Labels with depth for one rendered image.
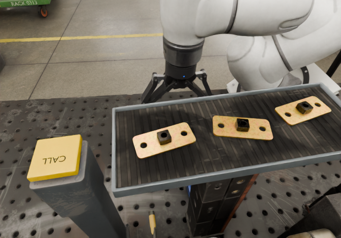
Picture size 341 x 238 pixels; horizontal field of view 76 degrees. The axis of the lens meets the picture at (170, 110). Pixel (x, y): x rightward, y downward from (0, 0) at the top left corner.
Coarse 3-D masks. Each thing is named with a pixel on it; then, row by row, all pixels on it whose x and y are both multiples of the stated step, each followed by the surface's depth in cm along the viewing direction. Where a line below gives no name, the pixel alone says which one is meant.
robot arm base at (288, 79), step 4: (284, 76) 82; (288, 76) 84; (292, 76) 83; (284, 80) 82; (288, 80) 83; (292, 80) 82; (296, 80) 81; (300, 80) 81; (280, 84) 81; (284, 84) 82; (288, 84) 82; (292, 84) 82; (296, 84) 81; (300, 84) 81; (244, 88) 96
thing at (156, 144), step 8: (168, 128) 32; (176, 128) 32; (184, 128) 32; (136, 136) 31; (144, 136) 31; (152, 136) 31; (160, 136) 30; (168, 136) 30; (176, 136) 31; (184, 136) 31; (192, 136) 31; (136, 144) 30; (152, 144) 30; (160, 144) 30; (168, 144) 30; (176, 144) 30; (184, 144) 30; (144, 152) 29; (152, 152) 29; (160, 152) 29
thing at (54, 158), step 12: (48, 144) 31; (60, 144) 31; (72, 144) 31; (36, 156) 29; (48, 156) 29; (60, 156) 29; (72, 156) 29; (36, 168) 28; (48, 168) 28; (60, 168) 28; (72, 168) 28; (36, 180) 28
